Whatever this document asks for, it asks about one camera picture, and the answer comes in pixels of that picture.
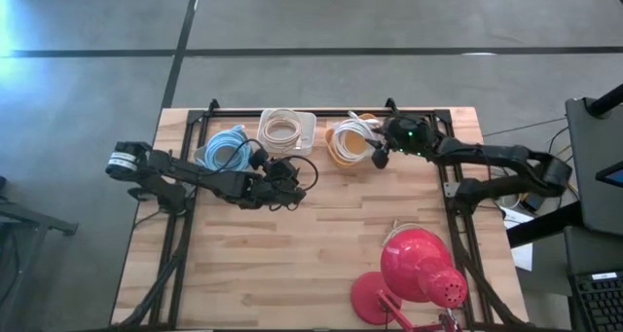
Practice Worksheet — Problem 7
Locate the black keyboard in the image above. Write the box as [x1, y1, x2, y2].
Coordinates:
[568, 270, 623, 332]

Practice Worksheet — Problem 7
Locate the black left wrist camera cable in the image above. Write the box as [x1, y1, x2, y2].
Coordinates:
[208, 137, 320, 193]

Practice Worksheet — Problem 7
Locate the white lamp cord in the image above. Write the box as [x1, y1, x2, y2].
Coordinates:
[382, 218, 429, 248]

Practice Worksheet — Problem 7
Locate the small dark device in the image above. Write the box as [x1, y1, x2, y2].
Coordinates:
[518, 191, 547, 214]

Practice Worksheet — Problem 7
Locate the black pole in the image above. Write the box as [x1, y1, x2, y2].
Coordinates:
[586, 82, 623, 119]

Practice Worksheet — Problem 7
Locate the grey side table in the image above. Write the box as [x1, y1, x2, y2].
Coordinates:
[564, 95, 623, 237]

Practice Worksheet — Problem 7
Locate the black beam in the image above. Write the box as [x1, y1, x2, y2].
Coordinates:
[505, 201, 584, 248]

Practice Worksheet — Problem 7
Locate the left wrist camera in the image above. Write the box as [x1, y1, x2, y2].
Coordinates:
[248, 149, 270, 171]

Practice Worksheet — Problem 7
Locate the tablet with blue screen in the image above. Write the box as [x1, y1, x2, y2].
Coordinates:
[595, 160, 623, 188]

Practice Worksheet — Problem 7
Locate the white paper sheet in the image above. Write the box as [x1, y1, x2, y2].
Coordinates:
[500, 205, 535, 273]

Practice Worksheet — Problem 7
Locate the beige USB cable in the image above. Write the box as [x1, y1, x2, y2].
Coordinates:
[262, 110, 304, 152]

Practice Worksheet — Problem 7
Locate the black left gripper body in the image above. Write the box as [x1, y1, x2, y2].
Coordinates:
[233, 157, 308, 211]

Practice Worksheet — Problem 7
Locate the black metal table frame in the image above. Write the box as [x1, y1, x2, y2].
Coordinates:
[115, 97, 530, 331]

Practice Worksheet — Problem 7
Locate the dark floor stand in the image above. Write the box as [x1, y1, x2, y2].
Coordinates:
[0, 175, 80, 332]

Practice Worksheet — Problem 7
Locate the white plastic bin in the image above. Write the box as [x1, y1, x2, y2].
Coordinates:
[256, 108, 318, 158]

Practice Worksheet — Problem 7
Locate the light blue USB cable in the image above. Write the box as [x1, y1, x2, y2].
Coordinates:
[203, 125, 253, 172]

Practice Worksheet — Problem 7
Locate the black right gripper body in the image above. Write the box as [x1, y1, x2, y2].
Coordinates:
[384, 116, 442, 157]

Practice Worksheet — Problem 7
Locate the white USB cable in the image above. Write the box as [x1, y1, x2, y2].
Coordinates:
[335, 110, 385, 163]

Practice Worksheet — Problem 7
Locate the red desk lamp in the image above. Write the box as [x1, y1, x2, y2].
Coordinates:
[349, 227, 469, 332]

